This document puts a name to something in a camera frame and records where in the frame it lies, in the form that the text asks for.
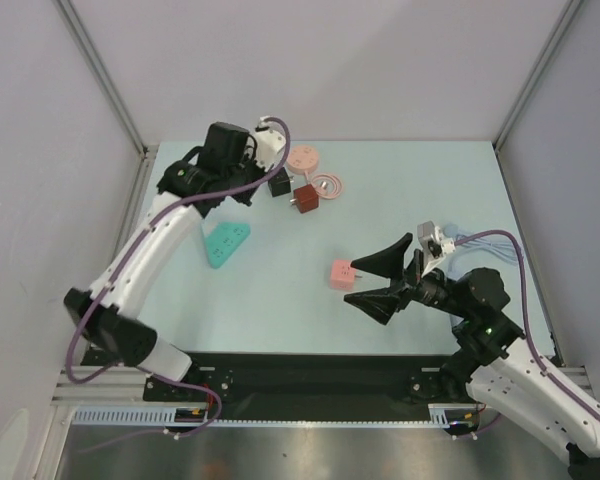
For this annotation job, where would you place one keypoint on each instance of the teal triangular power strip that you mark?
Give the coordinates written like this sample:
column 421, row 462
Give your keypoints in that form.
column 222, row 240

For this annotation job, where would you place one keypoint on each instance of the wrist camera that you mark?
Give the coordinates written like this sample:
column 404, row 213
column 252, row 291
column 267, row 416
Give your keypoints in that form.
column 436, row 246
column 269, row 144

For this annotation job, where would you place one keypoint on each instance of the slotted cable duct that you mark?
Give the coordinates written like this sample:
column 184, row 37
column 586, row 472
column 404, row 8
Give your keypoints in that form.
column 173, row 417

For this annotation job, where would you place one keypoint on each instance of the black cube adapter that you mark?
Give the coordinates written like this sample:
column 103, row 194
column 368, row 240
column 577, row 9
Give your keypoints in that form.
column 280, row 184

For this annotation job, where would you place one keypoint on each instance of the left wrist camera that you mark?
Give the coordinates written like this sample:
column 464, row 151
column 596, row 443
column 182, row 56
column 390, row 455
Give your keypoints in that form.
column 269, row 144

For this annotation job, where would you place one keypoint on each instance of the dark red cube adapter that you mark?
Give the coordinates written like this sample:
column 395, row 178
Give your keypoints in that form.
column 305, row 199

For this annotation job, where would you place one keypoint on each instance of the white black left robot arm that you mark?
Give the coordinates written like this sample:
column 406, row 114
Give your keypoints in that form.
column 107, row 313

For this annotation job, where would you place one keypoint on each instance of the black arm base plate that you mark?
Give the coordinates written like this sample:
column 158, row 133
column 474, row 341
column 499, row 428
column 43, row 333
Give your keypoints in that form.
column 327, row 388

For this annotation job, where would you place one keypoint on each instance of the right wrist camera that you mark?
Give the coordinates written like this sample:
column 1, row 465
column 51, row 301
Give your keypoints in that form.
column 436, row 246

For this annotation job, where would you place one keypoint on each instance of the pink cube adapter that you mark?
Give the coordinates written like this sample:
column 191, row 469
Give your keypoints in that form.
column 343, row 276

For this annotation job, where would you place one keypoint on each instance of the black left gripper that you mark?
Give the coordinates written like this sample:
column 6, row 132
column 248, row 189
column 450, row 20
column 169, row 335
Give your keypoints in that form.
column 245, row 195

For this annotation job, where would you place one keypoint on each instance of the pink round power strip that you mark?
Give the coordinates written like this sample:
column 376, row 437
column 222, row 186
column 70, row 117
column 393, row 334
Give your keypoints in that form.
column 303, row 159

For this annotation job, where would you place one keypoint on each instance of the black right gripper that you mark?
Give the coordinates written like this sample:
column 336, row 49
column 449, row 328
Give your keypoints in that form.
column 406, row 282

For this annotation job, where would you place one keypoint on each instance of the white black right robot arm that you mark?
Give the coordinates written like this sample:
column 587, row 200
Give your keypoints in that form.
column 497, row 363

